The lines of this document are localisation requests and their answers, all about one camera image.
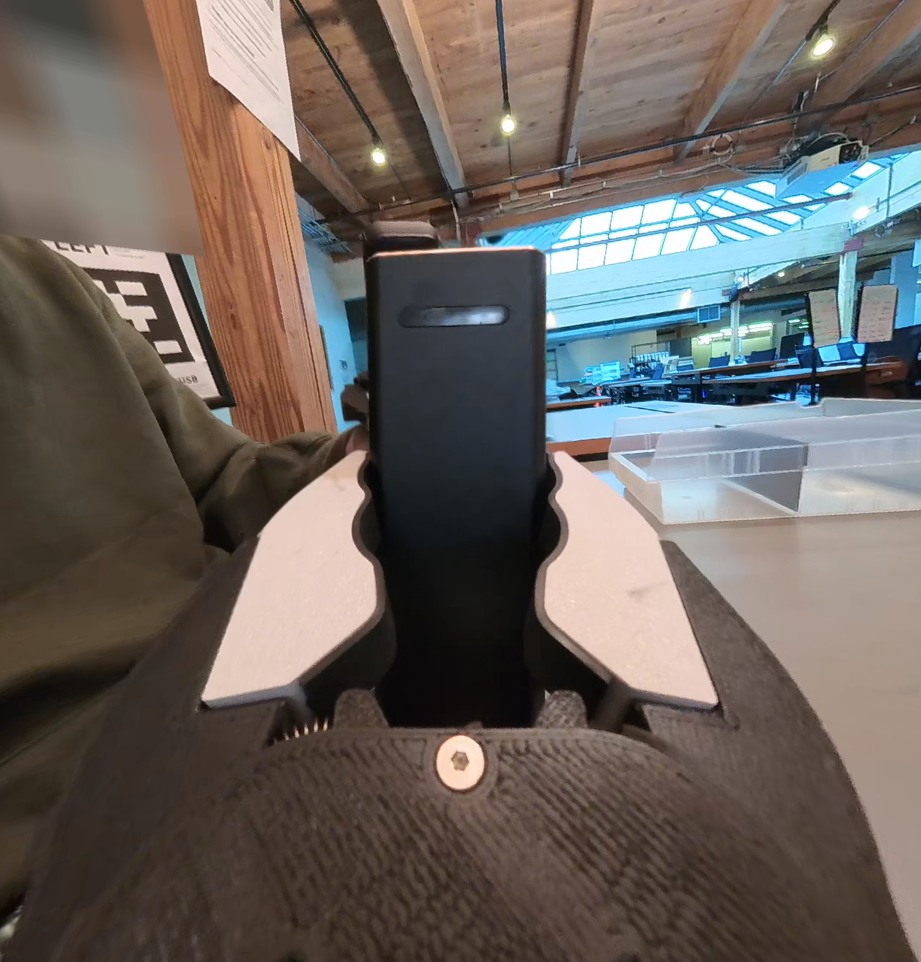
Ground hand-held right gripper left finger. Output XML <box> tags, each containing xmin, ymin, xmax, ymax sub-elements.
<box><xmin>201</xmin><ymin>449</ymin><xmax>397</xmax><ymax>711</ymax></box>

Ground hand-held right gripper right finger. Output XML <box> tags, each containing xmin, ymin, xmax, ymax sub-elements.
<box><xmin>532</xmin><ymin>449</ymin><xmax>721</xmax><ymax>711</ymax></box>

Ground black rectangular device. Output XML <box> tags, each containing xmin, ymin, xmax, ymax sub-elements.
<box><xmin>364</xmin><ymin>247</ymin><xmax>549</xmax><ymax>729</ymax></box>

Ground person's left forearm olive sleeve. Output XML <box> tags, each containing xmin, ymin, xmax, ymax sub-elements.
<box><xmin>0</xmin><ymin>233</ymin><xmax>370</xmax><ymax>925</ymax></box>

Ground grey desk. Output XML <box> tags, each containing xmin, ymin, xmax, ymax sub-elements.
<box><xmin>581</xmin><ymin>454</ymin><xmax>921</xmax><ymax>962</ymax></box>

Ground wooden pillar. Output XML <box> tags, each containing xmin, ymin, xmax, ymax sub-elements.
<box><xmin>143</xmin><ymin>0</ymin><xmax>338</xmax><ymax>444</ymax></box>

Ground clear plastic tray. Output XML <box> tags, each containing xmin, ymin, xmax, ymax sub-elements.
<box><xmin>608</xmin><ymin>398</ymin><xmax>921</xmax><ymax>526</ymax></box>

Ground row of office desks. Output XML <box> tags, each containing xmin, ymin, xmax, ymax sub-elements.
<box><xmin>547</xmin><ymin>349</ymin><xmax>921</xmax><ymax>410</ymax></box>

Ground white paper sheet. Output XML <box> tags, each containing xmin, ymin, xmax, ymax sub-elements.
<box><xmin>196</xmin><ymin>0</ymin><xmax>302</xmax><ymax>160</ymax></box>

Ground black office chair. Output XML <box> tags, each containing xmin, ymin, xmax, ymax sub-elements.
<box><xmin>866</xmin><ymin>323</ymin><xmax>921</xmax><ymax>400</ymax></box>

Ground skylight windows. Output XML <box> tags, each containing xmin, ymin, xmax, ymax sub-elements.
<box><xmin>506</xmin><ymin>154</ymin><xmax>906</xmax><ymax>276</ymax></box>

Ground ceiling projector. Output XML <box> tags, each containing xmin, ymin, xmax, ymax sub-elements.
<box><xmin>778</xmin><ymin>131</ymin><xmax>872</xmax><ymax>178</ymax></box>

